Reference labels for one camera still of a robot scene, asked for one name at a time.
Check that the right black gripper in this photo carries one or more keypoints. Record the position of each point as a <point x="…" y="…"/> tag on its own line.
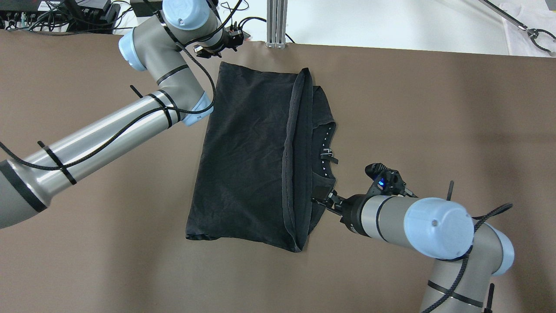
<point x="352" y="210"/>

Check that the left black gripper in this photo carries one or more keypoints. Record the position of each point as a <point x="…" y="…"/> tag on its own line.
<point x="225" y="41"/>

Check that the black printed t-shirt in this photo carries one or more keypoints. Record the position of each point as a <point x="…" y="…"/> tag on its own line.
<point x="267" y="145"/>

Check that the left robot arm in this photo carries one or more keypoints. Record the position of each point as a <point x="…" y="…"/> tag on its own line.
<point x="157" y="45"/>

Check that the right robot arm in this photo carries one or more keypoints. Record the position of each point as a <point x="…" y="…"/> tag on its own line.
<point x="466" y="251"/>

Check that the black power adapter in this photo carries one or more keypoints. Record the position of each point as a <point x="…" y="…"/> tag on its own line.
<point x="145" y="8"/>

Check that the long reach grabber tool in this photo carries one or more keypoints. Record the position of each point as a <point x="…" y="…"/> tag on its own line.
<point x="532" y="33"/>

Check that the aluminium frame post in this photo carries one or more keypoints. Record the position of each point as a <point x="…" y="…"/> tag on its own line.
<point x="276" y="18"/>

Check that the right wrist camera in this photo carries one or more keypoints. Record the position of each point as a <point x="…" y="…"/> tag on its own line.
<point x="386" y="181"/>

